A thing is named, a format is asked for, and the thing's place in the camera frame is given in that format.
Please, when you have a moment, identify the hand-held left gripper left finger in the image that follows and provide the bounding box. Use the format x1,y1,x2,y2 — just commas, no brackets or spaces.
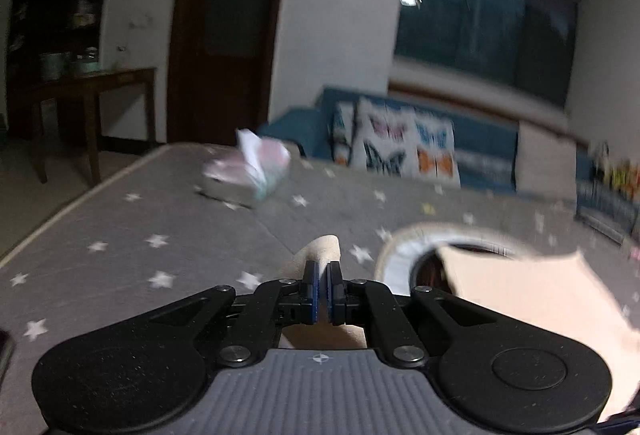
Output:
145,261,321,368

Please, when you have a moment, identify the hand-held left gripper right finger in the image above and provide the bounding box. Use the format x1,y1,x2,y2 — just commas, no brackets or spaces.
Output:
326,261,491,368

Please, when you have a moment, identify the cream sweater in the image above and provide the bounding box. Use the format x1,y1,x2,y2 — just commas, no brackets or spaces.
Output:
277,235,640,423

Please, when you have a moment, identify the round built-in induction cooker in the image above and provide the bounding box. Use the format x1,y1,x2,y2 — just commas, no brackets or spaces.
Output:
375,224,531,301

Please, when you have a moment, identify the tissue box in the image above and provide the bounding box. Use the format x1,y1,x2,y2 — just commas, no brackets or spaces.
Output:
200,129,292,208

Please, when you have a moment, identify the narrow butterfly print cushion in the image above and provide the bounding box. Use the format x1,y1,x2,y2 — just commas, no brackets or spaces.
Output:
331,101,358,166

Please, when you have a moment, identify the large butterfly print cushion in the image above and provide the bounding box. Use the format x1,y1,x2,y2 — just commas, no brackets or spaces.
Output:
350,97,462,188

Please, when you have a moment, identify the grey star tablecloth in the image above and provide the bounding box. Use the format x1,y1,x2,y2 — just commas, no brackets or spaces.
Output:
0,142,640,416

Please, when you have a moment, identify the blue sofa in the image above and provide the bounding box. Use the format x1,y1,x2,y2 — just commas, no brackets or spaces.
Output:
257,86,640,246

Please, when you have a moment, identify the beige cushion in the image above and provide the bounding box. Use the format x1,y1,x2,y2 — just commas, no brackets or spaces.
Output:
515,121,581,200

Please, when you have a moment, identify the dark wooden door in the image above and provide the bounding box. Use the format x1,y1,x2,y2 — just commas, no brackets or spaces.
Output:
166,0,293,146

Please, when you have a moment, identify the striped sofa cover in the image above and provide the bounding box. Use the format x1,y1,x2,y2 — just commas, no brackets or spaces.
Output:
575,180,640,241

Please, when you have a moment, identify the wooden side table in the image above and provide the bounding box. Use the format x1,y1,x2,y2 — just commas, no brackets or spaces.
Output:
30,67,158,186

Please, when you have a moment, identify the panda plush toy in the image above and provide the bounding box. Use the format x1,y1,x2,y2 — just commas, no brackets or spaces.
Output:
590,142,612,178

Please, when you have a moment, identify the dark window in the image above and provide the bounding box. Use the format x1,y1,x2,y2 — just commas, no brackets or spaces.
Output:
392,0,581,108

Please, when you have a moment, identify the yellow plush toy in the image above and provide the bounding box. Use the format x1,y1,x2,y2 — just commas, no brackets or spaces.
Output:
605,160,632,190

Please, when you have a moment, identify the pale round container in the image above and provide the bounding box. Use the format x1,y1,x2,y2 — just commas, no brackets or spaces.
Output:
70,50,100,74
40,52,71,80

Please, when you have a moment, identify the dark wooden shelf cabinet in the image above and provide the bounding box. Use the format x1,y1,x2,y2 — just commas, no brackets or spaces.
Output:
5,0,117,140

